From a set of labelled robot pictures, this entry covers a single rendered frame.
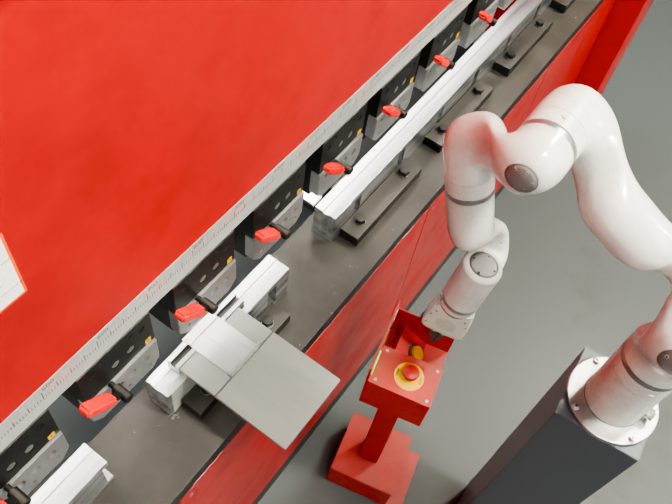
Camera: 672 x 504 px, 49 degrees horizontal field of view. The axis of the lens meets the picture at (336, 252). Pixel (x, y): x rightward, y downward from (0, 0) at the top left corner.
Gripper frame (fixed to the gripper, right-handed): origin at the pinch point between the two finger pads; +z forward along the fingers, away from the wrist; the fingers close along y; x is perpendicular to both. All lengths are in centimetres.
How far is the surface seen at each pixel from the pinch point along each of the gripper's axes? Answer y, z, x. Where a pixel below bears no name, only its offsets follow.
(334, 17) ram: -41, -76, -3
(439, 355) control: 4.5, 13.7, 2.8
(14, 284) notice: -55, -74, -61
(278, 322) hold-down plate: -33.9, -3.1, -16.1
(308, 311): -29.2, -0.5, -9.0
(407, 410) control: 1.5, 12.4, -15.2
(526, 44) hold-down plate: -5, -5, 104
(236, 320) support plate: -40.9, -12.1, -24.2
